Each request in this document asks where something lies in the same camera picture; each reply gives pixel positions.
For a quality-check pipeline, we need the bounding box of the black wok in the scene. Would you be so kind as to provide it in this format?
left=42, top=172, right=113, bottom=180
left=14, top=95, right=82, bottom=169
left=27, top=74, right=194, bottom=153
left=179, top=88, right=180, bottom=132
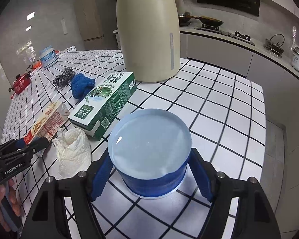
left=198, top=16, right=225, bottom=26

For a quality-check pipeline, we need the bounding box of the cream thermos jug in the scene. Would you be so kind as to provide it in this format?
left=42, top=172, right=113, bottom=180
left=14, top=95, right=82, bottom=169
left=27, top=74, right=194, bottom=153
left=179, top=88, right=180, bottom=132
left=116, top=0, right=181, bottom=82

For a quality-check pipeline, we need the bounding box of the steel wool scrubber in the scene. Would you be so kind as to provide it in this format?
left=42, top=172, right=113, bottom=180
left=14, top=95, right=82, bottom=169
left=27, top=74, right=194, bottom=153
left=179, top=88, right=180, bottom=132
left=53, top=67, right=75, bottom=89

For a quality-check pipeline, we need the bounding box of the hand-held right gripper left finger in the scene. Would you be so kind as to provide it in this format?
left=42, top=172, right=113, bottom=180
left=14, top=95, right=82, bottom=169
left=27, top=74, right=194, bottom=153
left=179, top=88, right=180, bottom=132
left=21, top=154, right=115, bottom=239

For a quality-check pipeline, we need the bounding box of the white wall paper strip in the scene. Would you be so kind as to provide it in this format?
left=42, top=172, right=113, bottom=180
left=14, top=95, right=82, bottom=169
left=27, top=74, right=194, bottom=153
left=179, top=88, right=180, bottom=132
left=60, top=17, right=69, bottom=35

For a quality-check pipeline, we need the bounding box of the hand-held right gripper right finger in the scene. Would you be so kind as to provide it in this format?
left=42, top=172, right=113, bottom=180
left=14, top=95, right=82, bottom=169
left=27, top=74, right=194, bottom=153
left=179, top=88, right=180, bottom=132
left=188, top=147, right=281, bottom=239

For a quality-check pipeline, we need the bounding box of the steel kettle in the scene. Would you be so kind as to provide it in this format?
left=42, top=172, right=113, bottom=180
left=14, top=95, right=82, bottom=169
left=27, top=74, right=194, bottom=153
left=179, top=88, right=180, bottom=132
left=264, top=33, right=286, bottom=55

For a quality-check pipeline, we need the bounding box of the white plastic bag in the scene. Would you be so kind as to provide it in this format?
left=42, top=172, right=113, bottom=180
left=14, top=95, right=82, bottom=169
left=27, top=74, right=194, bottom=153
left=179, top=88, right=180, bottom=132
left=52, top=128, right=92, bottom=180

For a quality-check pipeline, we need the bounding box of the green milk carton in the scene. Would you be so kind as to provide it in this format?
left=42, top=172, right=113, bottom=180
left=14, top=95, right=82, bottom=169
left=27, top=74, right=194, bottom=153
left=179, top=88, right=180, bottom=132
left=67, top=71, right=137, bottom=141

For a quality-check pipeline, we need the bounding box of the white and blue jar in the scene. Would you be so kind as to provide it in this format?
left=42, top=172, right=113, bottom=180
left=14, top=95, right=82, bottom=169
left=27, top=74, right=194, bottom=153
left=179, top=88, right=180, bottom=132
left=39, top=45, right=59, bottom=69

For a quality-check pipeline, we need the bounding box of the blue cloth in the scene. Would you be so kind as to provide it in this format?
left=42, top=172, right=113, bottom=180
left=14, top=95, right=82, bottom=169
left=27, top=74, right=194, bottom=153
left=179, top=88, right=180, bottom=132
left=71, top=73, right=96, bottom=100

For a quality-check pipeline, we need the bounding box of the orange and white carton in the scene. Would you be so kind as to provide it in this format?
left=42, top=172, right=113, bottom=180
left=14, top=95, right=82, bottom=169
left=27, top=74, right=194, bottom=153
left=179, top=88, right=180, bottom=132
left=24, top=101, right=70, bottom=158

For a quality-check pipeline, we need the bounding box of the black gas stove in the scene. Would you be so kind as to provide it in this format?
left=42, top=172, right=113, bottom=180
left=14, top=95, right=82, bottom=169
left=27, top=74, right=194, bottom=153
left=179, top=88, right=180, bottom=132
left=194, top=24, right=256, bottom=46

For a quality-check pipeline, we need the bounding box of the beige refrigerator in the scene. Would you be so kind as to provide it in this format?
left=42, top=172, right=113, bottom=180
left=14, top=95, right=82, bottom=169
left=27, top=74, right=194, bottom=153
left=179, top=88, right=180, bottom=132
left=73, top=0, right=119, bottom=51

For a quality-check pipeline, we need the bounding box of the blue bowl with clear lid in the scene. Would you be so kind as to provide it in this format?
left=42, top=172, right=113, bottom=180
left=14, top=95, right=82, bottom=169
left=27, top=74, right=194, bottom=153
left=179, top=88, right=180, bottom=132
left=107, top=108, right=192, bottom=200

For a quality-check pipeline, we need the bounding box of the white checked tablecloth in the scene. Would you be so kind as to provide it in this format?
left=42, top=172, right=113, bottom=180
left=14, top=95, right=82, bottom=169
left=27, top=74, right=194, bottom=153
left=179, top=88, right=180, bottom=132
left=1, top=50, right=267, bottom=239

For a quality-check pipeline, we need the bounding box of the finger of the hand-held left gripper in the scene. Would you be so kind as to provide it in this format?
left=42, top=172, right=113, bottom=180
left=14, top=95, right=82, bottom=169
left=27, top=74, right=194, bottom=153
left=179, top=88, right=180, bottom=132
left=20, top=137, right=50, bottom=155
left=0, top=138, right=27, bottom=155

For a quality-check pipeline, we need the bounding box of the red basket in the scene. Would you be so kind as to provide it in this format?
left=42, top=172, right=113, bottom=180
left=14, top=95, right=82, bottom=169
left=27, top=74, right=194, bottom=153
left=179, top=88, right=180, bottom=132
left=8, top=72, right=32, bottom=95

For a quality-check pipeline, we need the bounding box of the black cooking pot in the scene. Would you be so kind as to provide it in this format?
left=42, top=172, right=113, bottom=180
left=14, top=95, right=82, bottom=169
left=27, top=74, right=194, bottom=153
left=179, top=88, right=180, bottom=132
left=178, top=11, right=198, bottom=26

